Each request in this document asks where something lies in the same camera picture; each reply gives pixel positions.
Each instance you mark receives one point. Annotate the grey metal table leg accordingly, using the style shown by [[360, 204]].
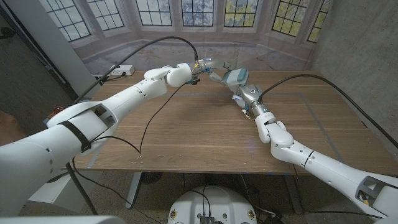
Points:
[[133, 189], [293, 194]]

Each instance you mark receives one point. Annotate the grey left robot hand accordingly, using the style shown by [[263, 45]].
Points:
[[211, 64]]

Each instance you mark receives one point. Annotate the red box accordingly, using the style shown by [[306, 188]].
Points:
[[59, 109]]

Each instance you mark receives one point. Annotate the white gauze bandage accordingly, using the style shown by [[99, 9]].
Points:
[[233, 79]]

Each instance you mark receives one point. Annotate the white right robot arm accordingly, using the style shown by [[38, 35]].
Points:
[[286, 140]]

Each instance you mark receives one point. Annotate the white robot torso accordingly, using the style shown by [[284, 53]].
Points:
[[213, 202]]

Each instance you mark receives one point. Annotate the person's bare leg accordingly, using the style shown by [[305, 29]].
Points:
[[7, 129]]

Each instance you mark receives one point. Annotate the printed bay window backdrop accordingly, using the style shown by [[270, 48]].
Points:
[[174, 31]]

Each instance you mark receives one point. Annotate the white floor platform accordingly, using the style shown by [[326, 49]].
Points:
[[53, 193]]

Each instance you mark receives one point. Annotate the blue box with items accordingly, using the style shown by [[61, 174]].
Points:
[[82, 101]]

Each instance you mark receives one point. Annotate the white power strip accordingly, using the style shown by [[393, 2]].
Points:
[[122, 70]]

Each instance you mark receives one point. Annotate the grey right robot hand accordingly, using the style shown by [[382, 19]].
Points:
[[250, 93]]

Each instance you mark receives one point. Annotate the teal zippered case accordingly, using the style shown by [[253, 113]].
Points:
[[242, 76]]

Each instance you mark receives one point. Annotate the white robot body edge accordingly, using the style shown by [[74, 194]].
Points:
[[62, 220]]

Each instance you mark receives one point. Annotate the black floor fan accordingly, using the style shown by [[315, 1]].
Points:
[[151, 177]]

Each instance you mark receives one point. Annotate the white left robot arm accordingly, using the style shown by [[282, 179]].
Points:
[[102, 109]]

